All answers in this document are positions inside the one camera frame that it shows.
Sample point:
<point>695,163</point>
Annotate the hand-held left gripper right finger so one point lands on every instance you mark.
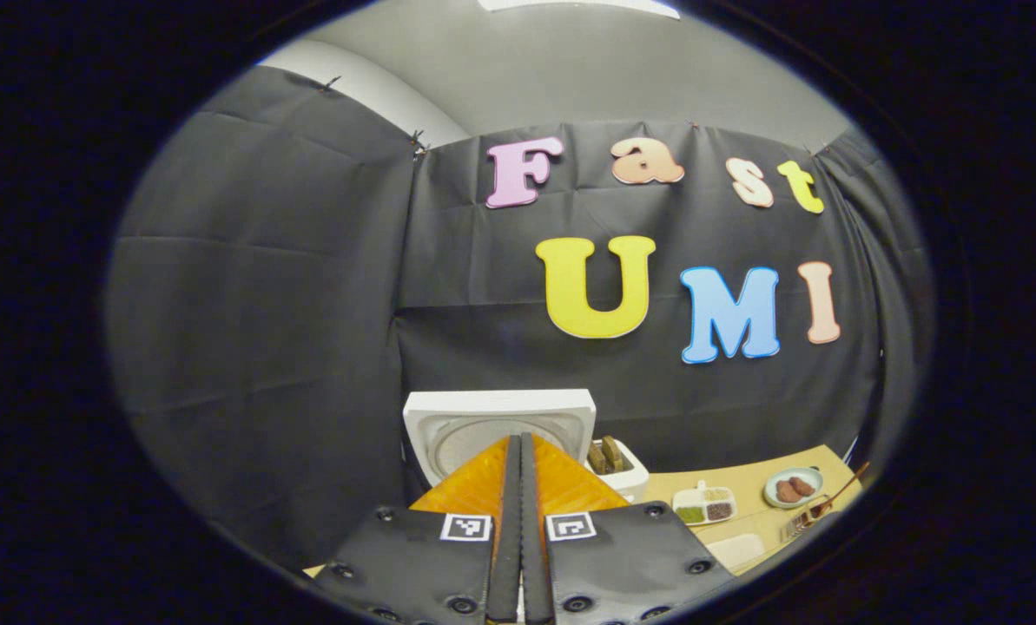
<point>535,538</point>

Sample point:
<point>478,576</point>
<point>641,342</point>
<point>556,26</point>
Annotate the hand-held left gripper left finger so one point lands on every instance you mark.
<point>507,538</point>

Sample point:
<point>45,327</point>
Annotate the white rice cooker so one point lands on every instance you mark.
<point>448,417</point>

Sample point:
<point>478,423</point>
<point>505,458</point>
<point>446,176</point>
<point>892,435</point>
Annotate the clear chopstick holder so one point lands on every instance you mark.
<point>800,523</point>

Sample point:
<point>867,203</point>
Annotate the brown wooden spoon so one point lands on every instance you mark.
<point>843,492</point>

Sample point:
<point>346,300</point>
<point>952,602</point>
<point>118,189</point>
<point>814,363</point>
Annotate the clear rice container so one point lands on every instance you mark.
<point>735,553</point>

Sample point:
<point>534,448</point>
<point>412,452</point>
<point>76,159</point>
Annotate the brown toast slice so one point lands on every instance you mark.
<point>598,460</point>
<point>613,451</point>

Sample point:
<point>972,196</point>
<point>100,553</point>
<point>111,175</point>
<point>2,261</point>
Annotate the white toaster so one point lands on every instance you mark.
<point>630,482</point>

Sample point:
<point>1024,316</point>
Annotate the white divided bean dish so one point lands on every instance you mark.
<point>704,505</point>

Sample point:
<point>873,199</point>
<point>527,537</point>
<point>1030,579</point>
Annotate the pale green plate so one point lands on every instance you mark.
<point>774,499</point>

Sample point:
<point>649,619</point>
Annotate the red meat piece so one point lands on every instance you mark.
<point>787,492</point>
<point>802,486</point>

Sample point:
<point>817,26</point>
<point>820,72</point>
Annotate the black backdrop cloth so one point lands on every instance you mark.
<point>266,330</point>

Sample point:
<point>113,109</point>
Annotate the large ceiling light panel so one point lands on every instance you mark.
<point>578,5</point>

